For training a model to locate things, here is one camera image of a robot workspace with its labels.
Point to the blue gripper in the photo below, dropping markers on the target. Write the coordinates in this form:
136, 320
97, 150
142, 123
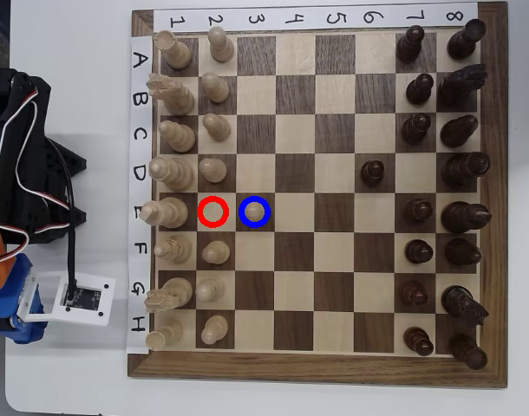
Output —
14, 326

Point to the light wooden pawn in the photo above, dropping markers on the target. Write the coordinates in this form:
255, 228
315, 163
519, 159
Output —
212, 170
221, 47
214, 329
210, 289
214, 89
255, 212
216, 252
217, 128

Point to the black and orange robot arm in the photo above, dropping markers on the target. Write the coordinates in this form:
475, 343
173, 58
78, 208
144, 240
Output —
4, 203

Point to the light wooden rook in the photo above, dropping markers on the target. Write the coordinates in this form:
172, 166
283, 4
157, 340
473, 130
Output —
167, 333
178, 52

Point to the white letter label strip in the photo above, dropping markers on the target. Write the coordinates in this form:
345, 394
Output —
139, 229

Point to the light wooden knight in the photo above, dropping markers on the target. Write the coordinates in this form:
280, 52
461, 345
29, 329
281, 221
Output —
173, 292
178, 97

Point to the light wooden bishop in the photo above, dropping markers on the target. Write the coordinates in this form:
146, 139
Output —
175, 249
180, 136

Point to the light wooden king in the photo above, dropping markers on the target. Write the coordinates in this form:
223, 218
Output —
169, 212

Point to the light wooden queen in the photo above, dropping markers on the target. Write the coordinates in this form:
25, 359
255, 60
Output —
173, 173

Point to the wooden chessboard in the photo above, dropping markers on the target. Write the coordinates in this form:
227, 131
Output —
316, 368

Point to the dark wooden pawn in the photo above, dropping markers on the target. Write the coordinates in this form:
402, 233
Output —
418, 341
419, 252
409, 45
419, 89
418, 211
373, 172
416, 128
413, 293

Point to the white number label strip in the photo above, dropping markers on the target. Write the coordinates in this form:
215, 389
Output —
273, 19

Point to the dark wooden knight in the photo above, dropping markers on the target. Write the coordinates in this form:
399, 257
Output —
459, 84
461, 303

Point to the dark wooden rook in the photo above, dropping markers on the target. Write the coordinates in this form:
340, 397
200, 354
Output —
468, 351
466, 41

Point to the dark wooden bishop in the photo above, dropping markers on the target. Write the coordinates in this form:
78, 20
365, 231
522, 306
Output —
461, 251
457, 131

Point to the dark wooden king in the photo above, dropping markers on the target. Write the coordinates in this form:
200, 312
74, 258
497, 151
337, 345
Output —
464, 216

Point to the dark wooden queen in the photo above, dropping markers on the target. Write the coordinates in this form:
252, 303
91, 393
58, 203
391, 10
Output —
464, 169

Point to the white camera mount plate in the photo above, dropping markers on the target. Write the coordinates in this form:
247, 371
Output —
91, 320

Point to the robot arm with camera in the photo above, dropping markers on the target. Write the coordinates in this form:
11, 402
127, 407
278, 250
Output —
52, 227

